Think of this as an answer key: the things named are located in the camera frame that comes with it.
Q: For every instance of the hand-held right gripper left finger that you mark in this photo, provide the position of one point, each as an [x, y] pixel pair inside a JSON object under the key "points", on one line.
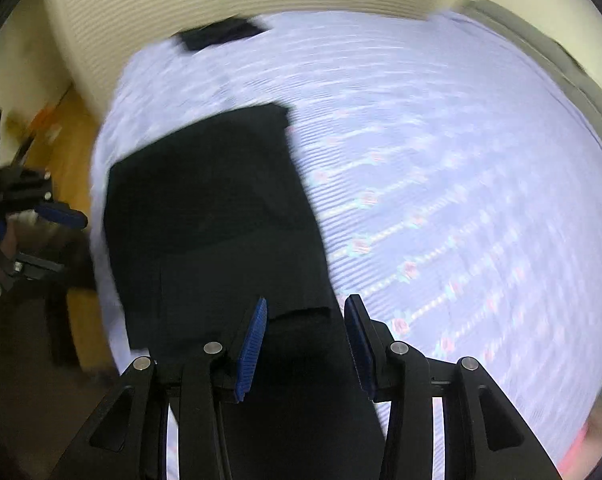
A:
{"points": [[251, 350]]}

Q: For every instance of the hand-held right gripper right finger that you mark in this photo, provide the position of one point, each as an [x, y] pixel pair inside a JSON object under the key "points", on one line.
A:
{"points": [[358, 350]]}

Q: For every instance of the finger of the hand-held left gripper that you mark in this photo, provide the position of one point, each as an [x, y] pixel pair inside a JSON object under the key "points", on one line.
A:
{"points": [[63, 215], [36, 266]]}

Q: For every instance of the black pants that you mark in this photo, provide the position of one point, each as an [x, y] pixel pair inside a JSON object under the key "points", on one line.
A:
{"points": [[206, 210]]}

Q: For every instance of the bed with purple sheet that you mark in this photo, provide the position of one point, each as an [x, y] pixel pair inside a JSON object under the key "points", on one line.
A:
{"points": [[431, 160]]}

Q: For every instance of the folded black garment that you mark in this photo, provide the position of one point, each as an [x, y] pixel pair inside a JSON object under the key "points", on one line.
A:
{"points": [[216, 35]]}

